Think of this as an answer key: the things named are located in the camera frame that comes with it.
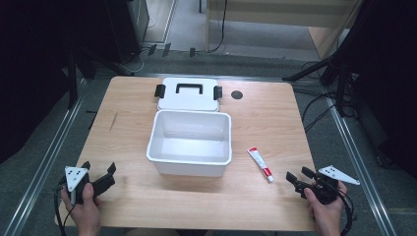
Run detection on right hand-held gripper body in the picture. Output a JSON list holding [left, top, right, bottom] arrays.
[[294, 165, 361, 205]]

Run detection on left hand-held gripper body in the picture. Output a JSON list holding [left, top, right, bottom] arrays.
[[58, 166, 116, 205]]

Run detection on white and red ointment tube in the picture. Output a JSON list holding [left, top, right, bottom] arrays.
[[247, 146, 275, 184]]

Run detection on white plastic storage box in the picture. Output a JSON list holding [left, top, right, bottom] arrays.
[[146, 109, 233, 178]]

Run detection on person's right hand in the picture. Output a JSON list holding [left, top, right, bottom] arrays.
[[303, 181, 349, 228]]

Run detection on person's left hand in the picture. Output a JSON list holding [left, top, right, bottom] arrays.
[[60, 182, 103, 228]]

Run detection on black tripod stand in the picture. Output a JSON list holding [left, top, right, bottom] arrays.
[[281, 48, 357, 117], [65, 43, 136, 110]]

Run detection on dark curtain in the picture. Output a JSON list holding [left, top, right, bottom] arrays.
[[337, 0, 417, 180]]

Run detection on black cabinet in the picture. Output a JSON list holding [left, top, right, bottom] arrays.
[[103, 0, 150, 66]]

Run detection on light wooden platform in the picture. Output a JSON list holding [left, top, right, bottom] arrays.
[[204, 0, 363, 61]]

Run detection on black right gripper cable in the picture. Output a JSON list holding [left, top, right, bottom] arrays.
[[336, 188, 356, 236]]

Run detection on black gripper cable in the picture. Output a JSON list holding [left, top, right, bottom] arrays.
[[336, 188, 356, 236], [53, 185, 77, 236]]

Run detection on metal floor rail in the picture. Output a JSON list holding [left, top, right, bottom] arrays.
[[324, 94, 398, 236], [2, 78, 89, 236]]

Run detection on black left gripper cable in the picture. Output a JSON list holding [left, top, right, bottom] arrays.
[[53, 185, 77, 236]]

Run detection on black floor cables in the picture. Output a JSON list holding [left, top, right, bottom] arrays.
[[299, 60, 340, 134]]

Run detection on white lid with black handle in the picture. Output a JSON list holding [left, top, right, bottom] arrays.
[[153, 77, 223, 113]]

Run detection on white floor cable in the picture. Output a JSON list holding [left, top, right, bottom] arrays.
[[129, 16, 157, 74]]

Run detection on black hanging cable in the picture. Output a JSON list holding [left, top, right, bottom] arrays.
[[208, 0, 229, 54]]

